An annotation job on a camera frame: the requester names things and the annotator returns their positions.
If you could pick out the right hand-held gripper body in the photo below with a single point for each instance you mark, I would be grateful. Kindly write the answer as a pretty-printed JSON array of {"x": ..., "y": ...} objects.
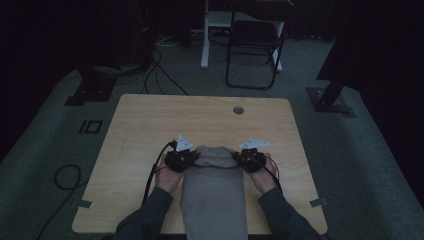
[{"x": 253, "y": 160}]

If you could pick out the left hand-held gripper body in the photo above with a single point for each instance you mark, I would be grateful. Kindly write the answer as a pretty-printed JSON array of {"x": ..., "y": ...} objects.
[{"x": 180, "y": 160}]

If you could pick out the grey pants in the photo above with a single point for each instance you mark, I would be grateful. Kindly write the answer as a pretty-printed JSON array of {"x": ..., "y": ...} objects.
[{"x": 213, "y": 193}]

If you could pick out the person's right hand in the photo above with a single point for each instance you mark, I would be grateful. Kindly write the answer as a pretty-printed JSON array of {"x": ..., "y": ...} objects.
[{"x": 266, "y": 178}]

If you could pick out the person's left hand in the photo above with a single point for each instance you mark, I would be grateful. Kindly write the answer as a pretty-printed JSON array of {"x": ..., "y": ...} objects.
[{"x": 166, "y": 178}]

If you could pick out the grey tape strip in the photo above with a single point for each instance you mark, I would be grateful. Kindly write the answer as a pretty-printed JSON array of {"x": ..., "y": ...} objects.
[
  {"x": 85, "y": 204},
  {"x": 318, "y": 202}
]

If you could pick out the black stand base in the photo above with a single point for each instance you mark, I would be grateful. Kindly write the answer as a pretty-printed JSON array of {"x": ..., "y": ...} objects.
[
  {"x": 328, "y": 103},
  {"x": 93, "y": 90}
]

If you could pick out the black folding chair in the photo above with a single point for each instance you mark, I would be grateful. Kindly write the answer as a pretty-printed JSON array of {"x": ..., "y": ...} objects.
[{"x": 255, "y": 33}]

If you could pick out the white desk frame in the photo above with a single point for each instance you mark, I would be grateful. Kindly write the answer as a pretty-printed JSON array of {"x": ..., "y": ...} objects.
[{"x": 205, "y": 40}]

